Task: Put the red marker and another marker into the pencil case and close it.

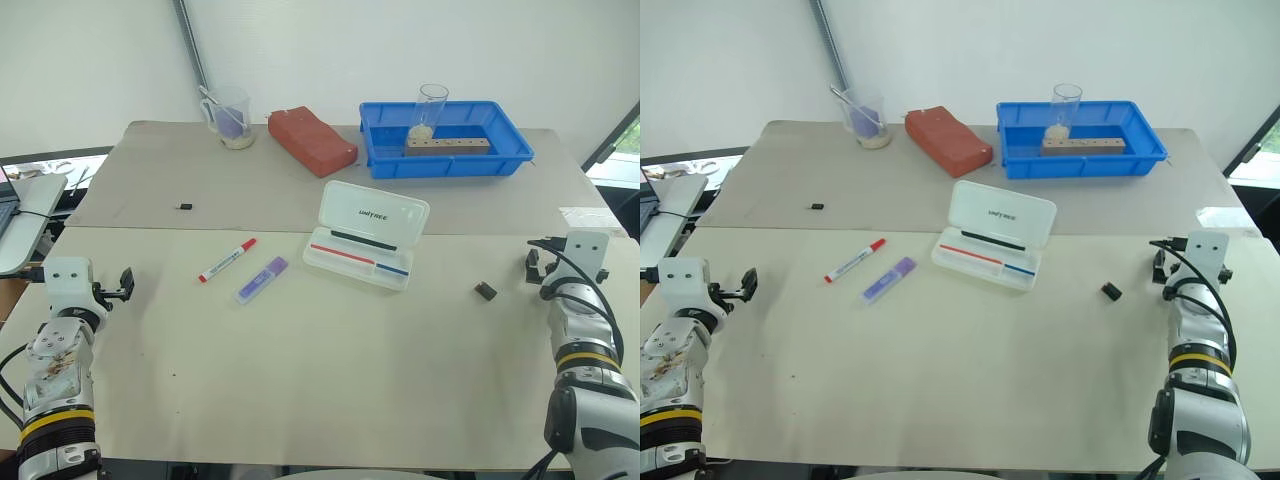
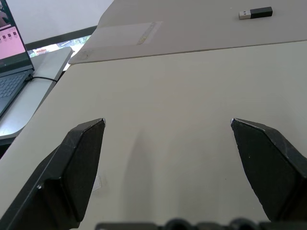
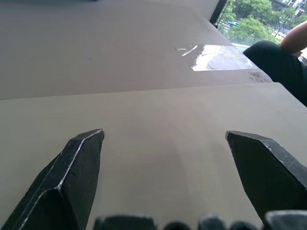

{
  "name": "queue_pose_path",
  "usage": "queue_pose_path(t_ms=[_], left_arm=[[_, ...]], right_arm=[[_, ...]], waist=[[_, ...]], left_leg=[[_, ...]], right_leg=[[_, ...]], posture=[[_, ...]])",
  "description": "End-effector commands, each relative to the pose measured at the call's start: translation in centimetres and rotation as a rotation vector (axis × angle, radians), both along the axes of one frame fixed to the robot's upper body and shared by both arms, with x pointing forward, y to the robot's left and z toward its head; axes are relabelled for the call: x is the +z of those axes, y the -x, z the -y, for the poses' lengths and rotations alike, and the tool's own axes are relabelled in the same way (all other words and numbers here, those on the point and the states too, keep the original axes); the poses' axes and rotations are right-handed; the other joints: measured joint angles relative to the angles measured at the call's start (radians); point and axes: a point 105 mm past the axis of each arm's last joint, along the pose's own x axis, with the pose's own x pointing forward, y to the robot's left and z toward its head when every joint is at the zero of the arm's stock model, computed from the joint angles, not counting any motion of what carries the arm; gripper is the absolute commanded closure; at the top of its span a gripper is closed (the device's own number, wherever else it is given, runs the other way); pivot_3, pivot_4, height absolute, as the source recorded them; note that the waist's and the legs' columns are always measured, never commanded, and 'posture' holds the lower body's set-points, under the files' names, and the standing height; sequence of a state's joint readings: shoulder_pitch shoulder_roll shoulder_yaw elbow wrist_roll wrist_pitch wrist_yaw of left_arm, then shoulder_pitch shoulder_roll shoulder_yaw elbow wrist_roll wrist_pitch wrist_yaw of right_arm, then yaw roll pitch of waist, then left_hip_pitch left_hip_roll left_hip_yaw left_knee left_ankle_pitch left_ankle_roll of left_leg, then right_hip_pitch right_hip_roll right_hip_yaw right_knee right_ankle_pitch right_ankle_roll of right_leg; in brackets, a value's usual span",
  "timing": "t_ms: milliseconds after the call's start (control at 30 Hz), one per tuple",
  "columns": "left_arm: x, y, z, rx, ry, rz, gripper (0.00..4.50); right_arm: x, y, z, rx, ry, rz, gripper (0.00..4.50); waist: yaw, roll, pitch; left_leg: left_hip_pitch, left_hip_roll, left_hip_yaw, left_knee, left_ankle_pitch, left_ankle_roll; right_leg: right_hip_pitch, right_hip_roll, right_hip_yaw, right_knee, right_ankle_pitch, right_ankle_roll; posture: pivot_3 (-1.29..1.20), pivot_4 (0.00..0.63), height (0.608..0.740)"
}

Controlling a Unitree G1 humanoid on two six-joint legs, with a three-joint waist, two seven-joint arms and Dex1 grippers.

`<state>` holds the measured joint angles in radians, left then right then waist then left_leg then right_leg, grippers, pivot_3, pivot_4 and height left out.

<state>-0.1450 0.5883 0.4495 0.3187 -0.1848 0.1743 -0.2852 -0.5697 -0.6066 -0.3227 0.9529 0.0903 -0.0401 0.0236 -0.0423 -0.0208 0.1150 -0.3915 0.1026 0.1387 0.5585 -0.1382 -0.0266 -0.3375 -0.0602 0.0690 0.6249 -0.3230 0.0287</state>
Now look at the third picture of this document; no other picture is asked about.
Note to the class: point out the bystander in black clothing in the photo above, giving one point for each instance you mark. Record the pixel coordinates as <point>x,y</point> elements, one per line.
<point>280,64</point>

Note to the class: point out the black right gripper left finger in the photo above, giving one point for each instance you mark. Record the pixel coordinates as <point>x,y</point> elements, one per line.
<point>69,177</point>

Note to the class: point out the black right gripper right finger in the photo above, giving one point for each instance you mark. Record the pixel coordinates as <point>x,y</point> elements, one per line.
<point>268,172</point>

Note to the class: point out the black window frame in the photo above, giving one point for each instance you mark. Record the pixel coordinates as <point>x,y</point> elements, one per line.
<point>216,12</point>

